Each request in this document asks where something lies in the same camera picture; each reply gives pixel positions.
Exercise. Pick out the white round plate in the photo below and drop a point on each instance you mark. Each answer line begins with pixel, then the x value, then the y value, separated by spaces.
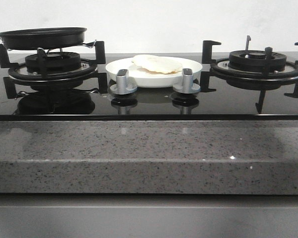
pixel 147 79

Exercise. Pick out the fried egg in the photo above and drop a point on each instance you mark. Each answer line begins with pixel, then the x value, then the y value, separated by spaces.
pixel 157 64

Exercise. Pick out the black frying pan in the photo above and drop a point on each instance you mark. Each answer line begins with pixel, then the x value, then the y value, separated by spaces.
pixel 46 38

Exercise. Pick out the black glass gas cooktop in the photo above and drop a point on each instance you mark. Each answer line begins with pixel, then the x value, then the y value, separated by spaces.
pixel 219 99

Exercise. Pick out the left silver stove knob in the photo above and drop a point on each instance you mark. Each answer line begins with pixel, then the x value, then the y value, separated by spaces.
pixel 123 85

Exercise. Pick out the silver stove knob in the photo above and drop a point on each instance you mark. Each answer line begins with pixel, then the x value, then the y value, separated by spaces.
pixel 187 85
pixel 123 85

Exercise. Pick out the right silver stove knob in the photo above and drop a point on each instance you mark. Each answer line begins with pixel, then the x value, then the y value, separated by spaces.
pixel 187 85

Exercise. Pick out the left black burner with grate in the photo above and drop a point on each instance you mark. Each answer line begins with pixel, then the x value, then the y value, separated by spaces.
pixel 50 71

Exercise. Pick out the black burner with grate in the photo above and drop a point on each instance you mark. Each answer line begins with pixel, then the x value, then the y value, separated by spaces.
pixel 50 71
pixel 258 70

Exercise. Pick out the right black burner with grate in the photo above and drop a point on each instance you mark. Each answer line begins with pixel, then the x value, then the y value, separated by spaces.
pixel 258 70

